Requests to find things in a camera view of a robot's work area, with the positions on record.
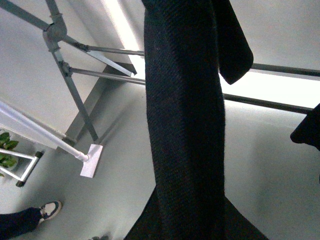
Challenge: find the black printed t-shirt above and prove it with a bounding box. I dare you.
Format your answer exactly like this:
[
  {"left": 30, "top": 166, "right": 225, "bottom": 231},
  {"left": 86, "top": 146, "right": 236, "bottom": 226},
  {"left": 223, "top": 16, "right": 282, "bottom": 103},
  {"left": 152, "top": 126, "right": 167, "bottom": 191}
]
[
  {"left": 290, "top": 104, "right": 320, "bottom": 151},
  {"left": 126, "top": 0, "right": 265, "bottom": 240}
]

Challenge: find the white floor stand pole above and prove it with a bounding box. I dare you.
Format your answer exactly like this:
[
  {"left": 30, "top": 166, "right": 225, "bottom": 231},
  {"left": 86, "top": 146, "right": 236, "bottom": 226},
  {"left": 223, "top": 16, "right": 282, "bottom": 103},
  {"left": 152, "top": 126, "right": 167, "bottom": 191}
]
[{"left": 0, "top": 101, "right": 103, "bottom": 178}]

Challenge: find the white and navy sneaker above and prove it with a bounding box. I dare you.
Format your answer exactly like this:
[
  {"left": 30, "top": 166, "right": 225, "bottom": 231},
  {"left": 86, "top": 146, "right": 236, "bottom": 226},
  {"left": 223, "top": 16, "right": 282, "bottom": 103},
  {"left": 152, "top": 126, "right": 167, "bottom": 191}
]
[{"left": 38, "top": 200, "right": 62, "bottom": 225}]

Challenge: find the black printed hanging t-shirt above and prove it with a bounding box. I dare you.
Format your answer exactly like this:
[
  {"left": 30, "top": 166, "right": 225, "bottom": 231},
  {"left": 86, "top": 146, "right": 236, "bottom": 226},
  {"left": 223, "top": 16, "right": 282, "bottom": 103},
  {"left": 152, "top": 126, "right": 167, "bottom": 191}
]
[{"left": 290, "top": 104, "right": 320, "bottom": 151}]

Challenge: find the green potted plant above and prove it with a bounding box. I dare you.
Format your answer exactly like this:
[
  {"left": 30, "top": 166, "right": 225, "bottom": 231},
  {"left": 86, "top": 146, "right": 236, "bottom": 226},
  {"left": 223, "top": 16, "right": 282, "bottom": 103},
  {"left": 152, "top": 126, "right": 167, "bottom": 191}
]
[{"left": 0, "top": 131, "right": 20, "bottom": 177}]

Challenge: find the dark trouser leg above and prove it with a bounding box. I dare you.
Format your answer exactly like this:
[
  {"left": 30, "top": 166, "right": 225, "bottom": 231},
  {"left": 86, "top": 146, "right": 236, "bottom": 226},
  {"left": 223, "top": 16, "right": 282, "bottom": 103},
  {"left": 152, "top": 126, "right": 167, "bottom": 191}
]
[{"left": 0, "top": 207, "right": 42, "bottom": 240}]

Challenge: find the white metal frame stand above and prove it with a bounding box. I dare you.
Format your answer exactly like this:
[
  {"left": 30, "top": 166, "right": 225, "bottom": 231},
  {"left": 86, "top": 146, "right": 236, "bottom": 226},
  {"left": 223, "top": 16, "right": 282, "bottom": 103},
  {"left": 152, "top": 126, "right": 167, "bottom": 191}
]
[{"left": 0, "top": 149, "right": 44, "bottom": 188}]

